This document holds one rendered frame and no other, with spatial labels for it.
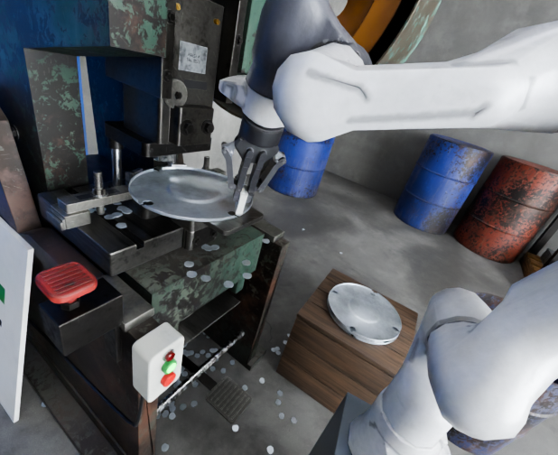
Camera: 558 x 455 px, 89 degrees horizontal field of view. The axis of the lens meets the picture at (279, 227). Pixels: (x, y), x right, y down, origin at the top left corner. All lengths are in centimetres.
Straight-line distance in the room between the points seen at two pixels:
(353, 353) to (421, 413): 51
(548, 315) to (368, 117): 32
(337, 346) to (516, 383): 69
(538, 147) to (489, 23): 127
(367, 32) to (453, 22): 306
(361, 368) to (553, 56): 95
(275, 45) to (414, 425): 63
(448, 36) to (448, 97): 352
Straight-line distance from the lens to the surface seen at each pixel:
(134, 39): 57
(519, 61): 38
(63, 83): 86
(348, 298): 121
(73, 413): 124
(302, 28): 44
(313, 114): 34
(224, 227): 61
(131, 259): 69
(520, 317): 49
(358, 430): 75
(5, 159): 94
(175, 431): 120
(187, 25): 69
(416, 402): 60
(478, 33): 385
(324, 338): 109
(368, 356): 108
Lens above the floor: 109
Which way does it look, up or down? 29 degrees down
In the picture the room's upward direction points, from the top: 16 degrees clockwise
